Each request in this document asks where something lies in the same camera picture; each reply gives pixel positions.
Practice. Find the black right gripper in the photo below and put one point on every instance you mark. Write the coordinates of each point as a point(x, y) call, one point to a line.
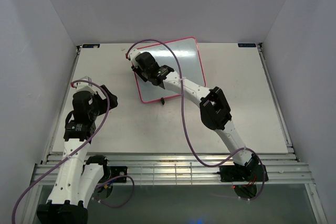
point(140, 73)

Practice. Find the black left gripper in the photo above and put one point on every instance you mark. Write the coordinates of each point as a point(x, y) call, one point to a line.
point(105, 97)

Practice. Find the pink framed whiteboard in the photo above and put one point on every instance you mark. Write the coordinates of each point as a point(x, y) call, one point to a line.
point(184, 53)

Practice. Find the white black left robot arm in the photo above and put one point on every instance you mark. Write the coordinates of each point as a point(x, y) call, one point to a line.
point(76, 181)

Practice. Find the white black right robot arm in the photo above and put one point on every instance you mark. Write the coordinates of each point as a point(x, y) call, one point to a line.
point(214, 110)

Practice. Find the blue left corner label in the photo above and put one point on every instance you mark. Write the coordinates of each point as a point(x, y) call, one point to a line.
point(91, 46)

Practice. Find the blue corner label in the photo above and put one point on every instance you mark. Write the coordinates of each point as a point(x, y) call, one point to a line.
point(91, 46)
point(247, 45)

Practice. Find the blue right corner label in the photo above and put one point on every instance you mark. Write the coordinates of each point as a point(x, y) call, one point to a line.
point(247, 45)

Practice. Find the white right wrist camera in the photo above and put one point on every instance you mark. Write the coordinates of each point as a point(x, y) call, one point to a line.
point(131, 56)

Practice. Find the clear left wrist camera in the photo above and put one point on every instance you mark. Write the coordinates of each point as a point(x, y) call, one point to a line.
point(84, 84)

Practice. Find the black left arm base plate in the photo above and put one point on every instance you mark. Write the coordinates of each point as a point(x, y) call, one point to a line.
point(114, 171)

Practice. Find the aluminium table frame rails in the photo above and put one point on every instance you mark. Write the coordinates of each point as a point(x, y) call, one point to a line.
point(148, 138)

